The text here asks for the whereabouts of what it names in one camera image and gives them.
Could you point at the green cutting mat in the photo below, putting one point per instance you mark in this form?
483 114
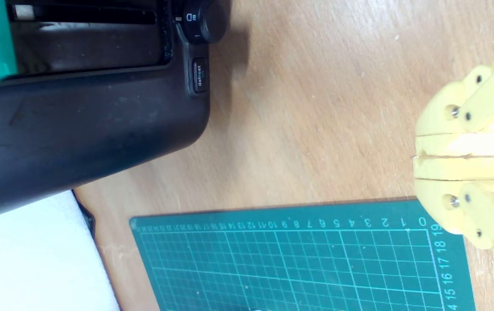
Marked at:
294 268

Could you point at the black two-slot toaster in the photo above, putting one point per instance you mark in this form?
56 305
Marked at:
78 125

